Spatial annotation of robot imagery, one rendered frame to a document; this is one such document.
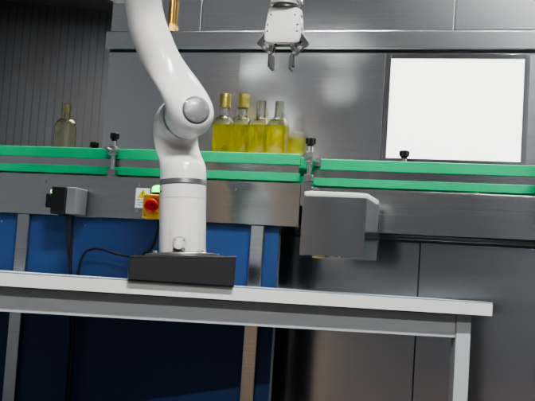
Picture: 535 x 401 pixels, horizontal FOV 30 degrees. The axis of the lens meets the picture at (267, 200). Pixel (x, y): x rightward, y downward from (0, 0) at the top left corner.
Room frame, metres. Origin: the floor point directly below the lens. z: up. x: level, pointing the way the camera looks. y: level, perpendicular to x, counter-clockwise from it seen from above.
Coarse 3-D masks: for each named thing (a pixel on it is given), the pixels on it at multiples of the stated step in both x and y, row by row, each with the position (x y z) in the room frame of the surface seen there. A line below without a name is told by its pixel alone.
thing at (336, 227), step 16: (304, 208) 2.62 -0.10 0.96; (320, 208) 2.61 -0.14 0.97; (336, 208) 2.60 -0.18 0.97; (352, 208) 2.59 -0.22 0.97; (368, 208) 2.60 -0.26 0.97; (304, 224) 2.62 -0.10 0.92; (320, 224) 2.61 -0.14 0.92; (336, 224) 2.60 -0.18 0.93; (352, 224) 2.58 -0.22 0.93; (368, 224) 2.62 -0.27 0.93; (304, 240) 2.62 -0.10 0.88; (320, 240) 2.61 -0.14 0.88; (336, 240) 2.59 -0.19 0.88; (352, 240) 2.58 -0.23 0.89; (368, 240) 2.63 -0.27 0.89; (336, 256) 2.62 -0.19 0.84; (352, 256) 2.58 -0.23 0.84; (368, 256) 2.65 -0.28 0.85
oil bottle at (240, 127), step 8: (232, 120) 3.00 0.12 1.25; (240, 120) 2.99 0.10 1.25; (248, 120) 2.99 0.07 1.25; (232, 128) 2.99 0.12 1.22; (240, 128) 2.99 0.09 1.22; (248, 128) 2.99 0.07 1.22; (232, 136) 2.99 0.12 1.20; (240, 136) 2.99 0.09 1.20; (232, 144) 2.99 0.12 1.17; (240, 144) 2.99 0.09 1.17
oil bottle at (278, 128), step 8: (272, 120) 2.96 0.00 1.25; (280, 120) 2.96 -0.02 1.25; (272, 128) 2.96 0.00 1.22; (280, 128) 2.95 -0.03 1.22; (288, 128) 2.99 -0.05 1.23; (272, 136) 2.96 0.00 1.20; (280, 136) 2.95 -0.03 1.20; (288, 136) 3.00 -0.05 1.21; (272, 144) 2.96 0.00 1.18; (280, 144) 2.95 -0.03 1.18; (272, 152) 2.96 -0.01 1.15; (280, 152) 2.95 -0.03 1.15
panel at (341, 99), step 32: (256, 64) 3.13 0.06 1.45; (288, 64) 3.11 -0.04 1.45; (320, 64) 3.08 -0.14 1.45; (352, 64) 3.05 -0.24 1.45; (384, 64) 3.03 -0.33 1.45; (256, 96) 3.13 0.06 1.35; (288, 96) 3.10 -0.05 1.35; (320, 96) 3.08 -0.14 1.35; (352, 96) 3.05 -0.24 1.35; (384, 96) 3.03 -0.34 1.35; (320, 128) 3.08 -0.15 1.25; (352, 128) 3.05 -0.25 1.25; (384, 128) 3.02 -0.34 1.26; (384, 160) 3.02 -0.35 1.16; (416, 160) 3.00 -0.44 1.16; (448, 160) 2.97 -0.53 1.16
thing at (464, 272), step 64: (192, 0) 3.22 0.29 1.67; (256, 0) 3.17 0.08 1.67; (320, 0) 3.11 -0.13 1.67; (384, 0) 3.06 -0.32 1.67; (448, 0) 3.01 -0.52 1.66; (512, 0) 2.96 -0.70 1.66; (128, 64) 3.28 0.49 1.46; (192, 64) 3.22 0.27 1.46; (128, 128) 3.27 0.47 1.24; (384, 256) 3.05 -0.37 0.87; (448, 256) 3.00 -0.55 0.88; (512, 256) 2.95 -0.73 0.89
